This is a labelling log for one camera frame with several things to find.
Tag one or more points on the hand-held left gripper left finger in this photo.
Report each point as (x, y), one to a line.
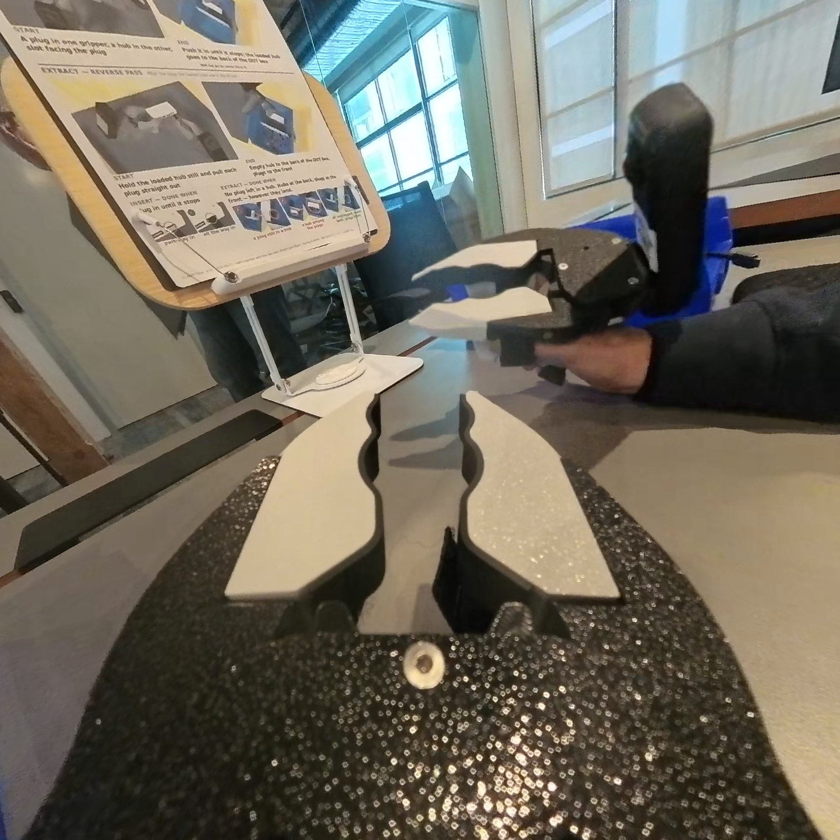
(315, 499)

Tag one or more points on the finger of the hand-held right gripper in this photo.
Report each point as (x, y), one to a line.
(485, 257)
(492, 312)

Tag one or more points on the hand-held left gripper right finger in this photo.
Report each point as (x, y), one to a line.
(531, 512)

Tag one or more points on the blue storage bin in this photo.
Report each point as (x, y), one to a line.
(715, 275)

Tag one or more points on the person's right forearm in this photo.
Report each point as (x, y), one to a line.
(735, 354)

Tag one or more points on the person's right hand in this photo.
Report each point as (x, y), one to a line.
(604, 361)

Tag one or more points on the black office chair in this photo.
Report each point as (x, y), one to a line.
(407, 243)

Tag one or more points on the instruction board on white stand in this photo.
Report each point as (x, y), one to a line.
(394, 367)

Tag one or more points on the white framed window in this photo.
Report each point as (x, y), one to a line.
(722, 65)

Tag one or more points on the printed instruction sheet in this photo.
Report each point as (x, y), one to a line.
(164, 131)

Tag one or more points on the wooden support post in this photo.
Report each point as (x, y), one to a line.
(46, 407)

